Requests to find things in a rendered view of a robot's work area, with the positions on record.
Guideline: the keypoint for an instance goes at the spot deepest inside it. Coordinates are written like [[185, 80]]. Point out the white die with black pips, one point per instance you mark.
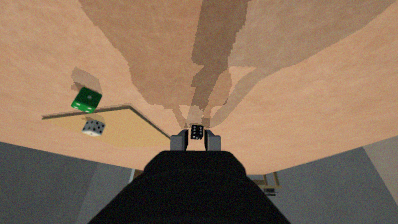
[[93, 128]]

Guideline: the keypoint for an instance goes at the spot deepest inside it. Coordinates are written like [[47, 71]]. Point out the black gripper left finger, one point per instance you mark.
[[179, 141]]

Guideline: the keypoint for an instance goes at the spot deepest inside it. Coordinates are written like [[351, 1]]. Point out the green die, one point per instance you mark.
[[86, 100]]

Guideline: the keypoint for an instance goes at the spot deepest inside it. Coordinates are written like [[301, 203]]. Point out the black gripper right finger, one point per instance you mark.
[[212, 142]]

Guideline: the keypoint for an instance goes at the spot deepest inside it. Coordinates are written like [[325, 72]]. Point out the tan square mat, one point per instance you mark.
[[125, 127]]

